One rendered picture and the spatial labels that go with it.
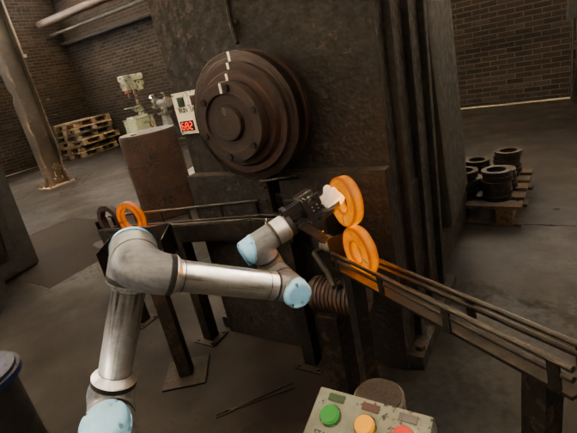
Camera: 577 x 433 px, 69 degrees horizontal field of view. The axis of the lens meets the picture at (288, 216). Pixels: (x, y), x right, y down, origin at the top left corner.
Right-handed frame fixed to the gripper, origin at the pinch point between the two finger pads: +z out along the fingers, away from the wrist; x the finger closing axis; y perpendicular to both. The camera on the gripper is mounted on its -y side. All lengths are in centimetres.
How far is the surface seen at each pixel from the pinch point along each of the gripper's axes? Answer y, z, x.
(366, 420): -18, -36, -50
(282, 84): 32.4, 8.0, 29.3
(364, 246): -11.2, -5.4, -11.4
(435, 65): 2, 90, 54
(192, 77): 45, -7, 82
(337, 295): -34.9, -13.7, 7.8
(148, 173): -27, -42, 330
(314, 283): -31.9, -16.8, 17.3
